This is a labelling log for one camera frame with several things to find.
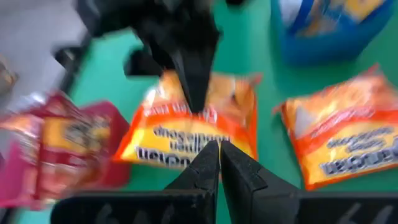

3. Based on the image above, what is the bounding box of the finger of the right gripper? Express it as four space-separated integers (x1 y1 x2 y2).
172 48 216 114
123 47 164 78

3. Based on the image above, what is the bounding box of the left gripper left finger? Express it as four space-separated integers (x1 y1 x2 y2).
50 139 220 224

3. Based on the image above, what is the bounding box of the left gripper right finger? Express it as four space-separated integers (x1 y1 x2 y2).
220 139 398 224

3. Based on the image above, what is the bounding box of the orange Maruchan noodle pack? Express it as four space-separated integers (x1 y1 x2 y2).
272 63 398 191
112 70 262 171

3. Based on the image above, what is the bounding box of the blue Maruchan noodle pack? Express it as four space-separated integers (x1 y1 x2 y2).
278 0 388 39

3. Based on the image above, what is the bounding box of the pink plastic bin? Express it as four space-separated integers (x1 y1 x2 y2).
0 101 131 210

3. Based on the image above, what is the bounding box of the blue plastic bin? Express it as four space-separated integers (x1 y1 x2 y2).
269 0 394 66

